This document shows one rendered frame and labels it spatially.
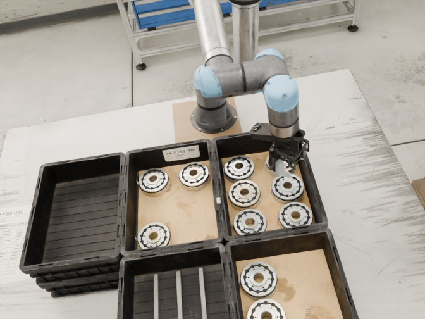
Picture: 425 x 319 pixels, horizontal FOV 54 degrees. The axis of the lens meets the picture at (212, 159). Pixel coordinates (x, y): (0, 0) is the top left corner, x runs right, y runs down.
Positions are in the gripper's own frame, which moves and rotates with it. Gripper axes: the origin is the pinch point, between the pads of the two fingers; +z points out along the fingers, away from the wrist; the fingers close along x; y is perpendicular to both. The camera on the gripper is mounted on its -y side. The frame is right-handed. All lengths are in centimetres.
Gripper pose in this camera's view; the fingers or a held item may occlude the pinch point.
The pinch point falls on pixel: (281, 166)
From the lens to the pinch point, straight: 124.7
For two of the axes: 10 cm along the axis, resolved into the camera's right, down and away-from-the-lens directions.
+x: 6.2, -7.1, 3.4
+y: 7.6, 4.4, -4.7
